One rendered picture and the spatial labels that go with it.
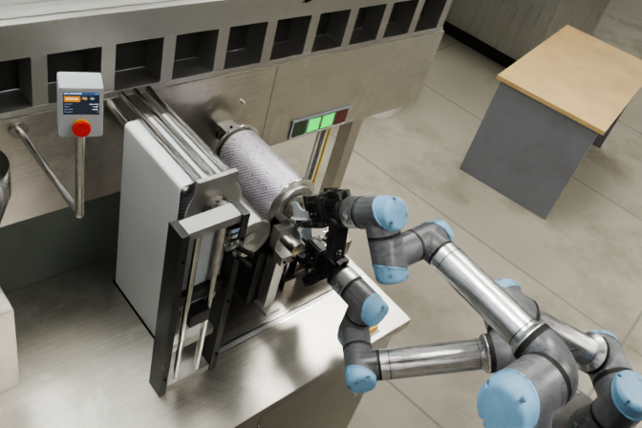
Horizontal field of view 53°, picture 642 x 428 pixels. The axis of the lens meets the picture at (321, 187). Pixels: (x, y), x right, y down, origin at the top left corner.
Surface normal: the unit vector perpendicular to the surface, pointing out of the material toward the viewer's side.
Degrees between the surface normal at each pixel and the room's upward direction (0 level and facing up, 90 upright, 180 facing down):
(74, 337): 0
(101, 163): 90
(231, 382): 0
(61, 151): 90
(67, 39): 90
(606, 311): 0
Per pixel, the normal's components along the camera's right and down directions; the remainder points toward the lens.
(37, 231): 0.63, 0.60
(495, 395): -0.77, 0.13
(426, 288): 0.23, -0.75
